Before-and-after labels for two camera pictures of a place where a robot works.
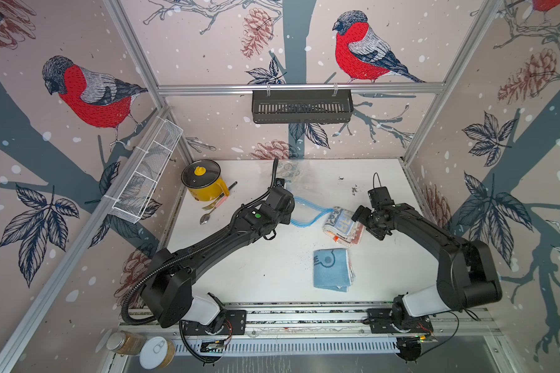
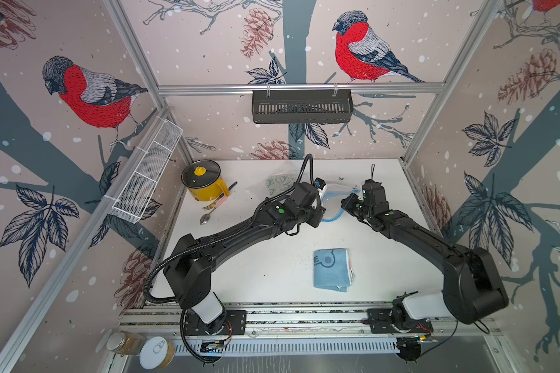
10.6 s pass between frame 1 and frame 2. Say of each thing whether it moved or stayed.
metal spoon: stayed
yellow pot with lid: stayed
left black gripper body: moved
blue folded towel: stayed
